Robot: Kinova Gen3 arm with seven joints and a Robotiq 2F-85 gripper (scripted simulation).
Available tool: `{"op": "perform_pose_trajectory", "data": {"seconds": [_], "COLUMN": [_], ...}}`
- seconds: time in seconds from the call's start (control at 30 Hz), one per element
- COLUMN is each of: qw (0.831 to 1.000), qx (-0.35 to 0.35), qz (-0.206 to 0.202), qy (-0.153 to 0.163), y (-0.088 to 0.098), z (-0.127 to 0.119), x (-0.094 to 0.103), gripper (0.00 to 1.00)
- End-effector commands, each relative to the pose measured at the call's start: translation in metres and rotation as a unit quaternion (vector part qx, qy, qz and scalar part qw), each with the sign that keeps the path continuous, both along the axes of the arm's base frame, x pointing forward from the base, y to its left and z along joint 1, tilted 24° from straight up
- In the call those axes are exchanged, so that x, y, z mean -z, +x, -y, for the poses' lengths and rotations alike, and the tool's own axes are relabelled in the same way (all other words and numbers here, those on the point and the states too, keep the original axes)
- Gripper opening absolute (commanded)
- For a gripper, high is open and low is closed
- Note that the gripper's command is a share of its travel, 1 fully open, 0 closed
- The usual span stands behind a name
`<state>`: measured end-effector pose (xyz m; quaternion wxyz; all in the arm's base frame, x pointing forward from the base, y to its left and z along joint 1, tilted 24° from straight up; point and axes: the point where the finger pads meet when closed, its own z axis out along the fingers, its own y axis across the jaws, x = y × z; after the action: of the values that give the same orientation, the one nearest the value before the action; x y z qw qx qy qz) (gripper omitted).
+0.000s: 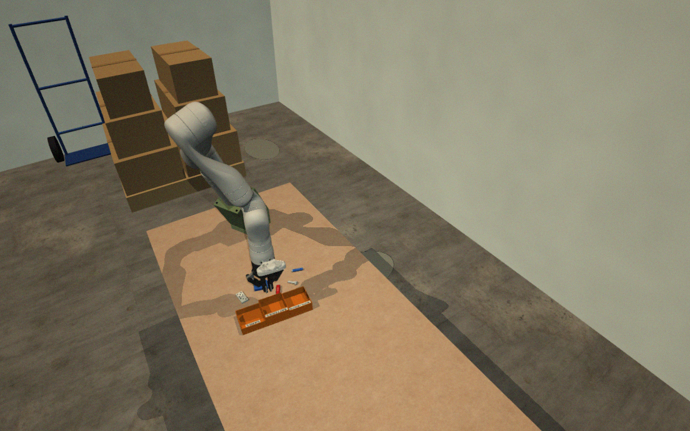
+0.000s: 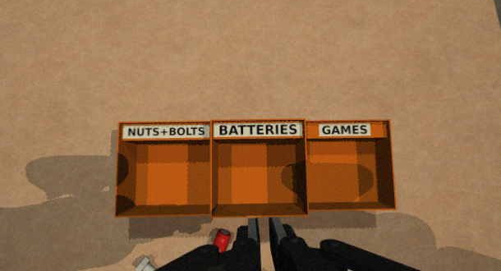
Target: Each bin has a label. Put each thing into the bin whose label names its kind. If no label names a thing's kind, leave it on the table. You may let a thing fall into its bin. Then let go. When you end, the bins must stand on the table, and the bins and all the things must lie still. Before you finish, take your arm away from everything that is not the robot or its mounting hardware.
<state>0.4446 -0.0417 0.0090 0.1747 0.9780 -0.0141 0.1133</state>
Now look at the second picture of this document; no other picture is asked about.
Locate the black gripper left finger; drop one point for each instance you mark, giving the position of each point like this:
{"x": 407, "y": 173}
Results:
{"x": 244, "y": 255}

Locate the red aa battery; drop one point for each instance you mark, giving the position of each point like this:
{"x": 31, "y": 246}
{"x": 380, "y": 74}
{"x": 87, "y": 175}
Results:
{"x": 221, "y": 240}

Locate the grey metal bolt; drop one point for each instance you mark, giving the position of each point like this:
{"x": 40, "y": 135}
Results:
{"x": 145, "y": 266}

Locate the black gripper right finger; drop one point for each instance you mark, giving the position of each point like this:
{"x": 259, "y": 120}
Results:
{"x": 291, "y": 253}

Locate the orange three-compartment bin rack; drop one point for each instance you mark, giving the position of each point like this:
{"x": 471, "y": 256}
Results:
{"x": 245, "y": 168}

